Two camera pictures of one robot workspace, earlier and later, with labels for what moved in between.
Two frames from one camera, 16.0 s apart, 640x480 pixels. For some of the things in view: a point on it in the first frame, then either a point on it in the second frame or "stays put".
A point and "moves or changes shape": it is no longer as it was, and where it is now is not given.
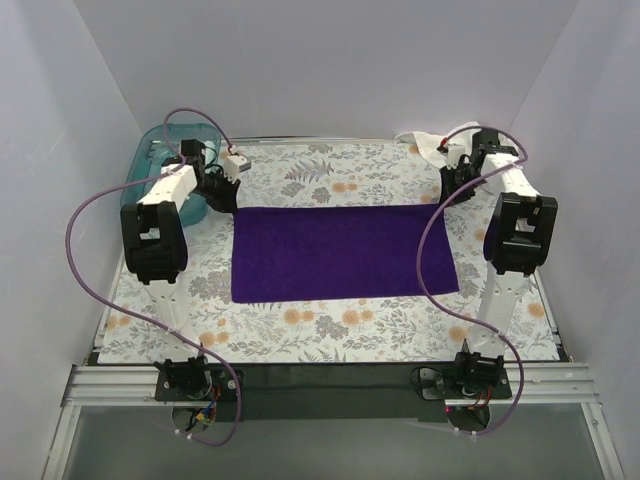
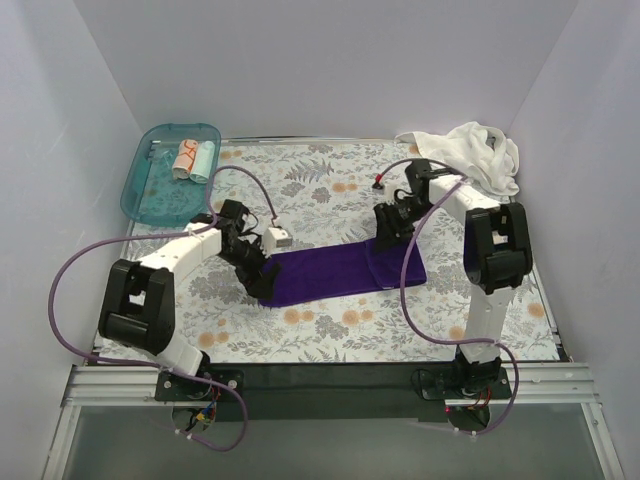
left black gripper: [220, 187] -> [257, 270]
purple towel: [322, 252] moves or changes shape
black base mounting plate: [281, 392] stays put
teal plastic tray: [171, 144] stays put
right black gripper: [456, 181] -> [391, 220]
